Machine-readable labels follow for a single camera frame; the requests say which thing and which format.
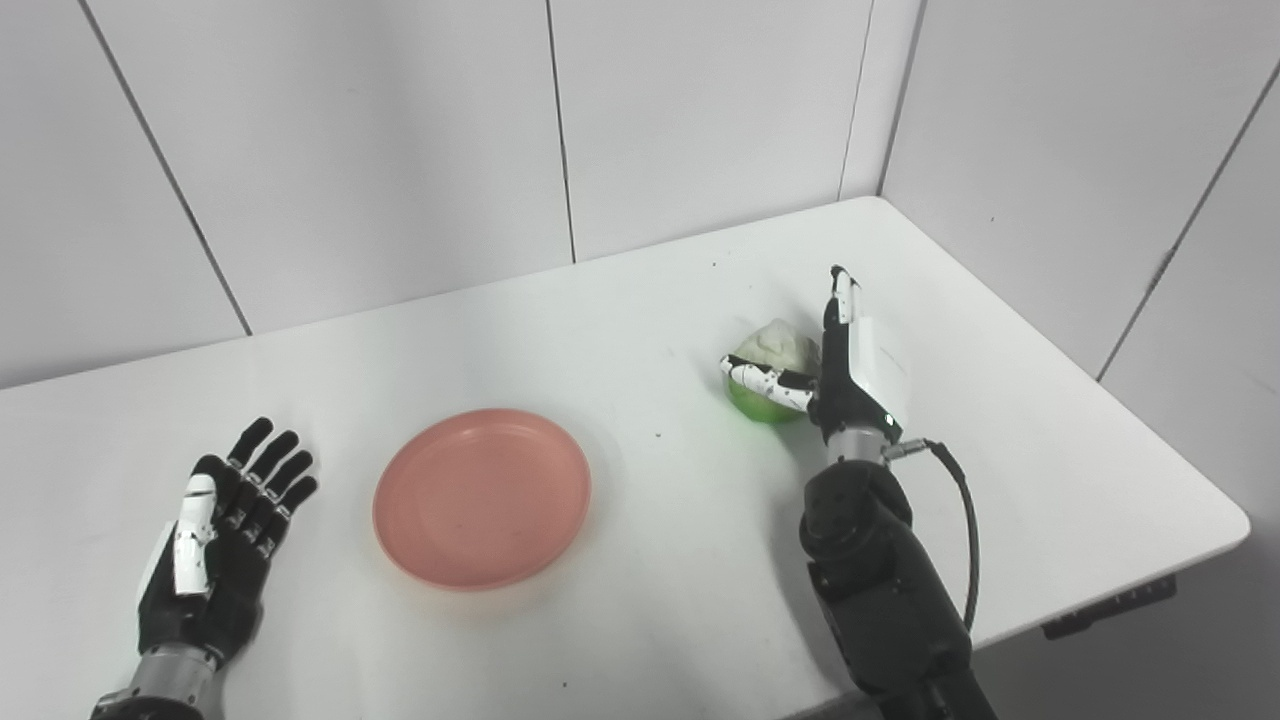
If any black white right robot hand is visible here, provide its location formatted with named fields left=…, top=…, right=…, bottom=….
left=719, top=264, right=914, bottom=449

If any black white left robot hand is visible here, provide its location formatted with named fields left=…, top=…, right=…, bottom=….
left=136, top=417, right=320, bottom=670

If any green white cabbage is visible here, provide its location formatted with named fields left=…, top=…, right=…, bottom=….
left=724, top=318, right=824, bottom=426

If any pink round plate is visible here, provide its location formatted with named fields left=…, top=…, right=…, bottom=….
left=372, top=408, right=594, bottom=594

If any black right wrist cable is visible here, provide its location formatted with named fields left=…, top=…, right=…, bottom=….
left=884, top=438, right=982, bottom=634

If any black under-table bracket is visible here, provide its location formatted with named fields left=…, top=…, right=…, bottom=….
left=1040, top=574, right=1180, bottom=643

